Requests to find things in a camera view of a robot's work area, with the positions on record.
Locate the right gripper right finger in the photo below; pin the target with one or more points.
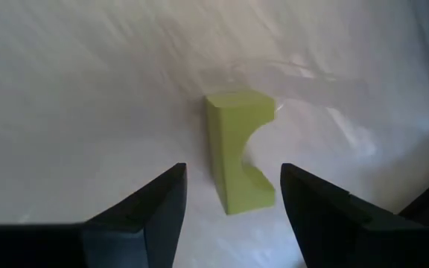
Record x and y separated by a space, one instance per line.
333 238

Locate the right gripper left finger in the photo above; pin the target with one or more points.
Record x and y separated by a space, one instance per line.
132 238

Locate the lime arch block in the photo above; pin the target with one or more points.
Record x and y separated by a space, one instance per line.
233 149

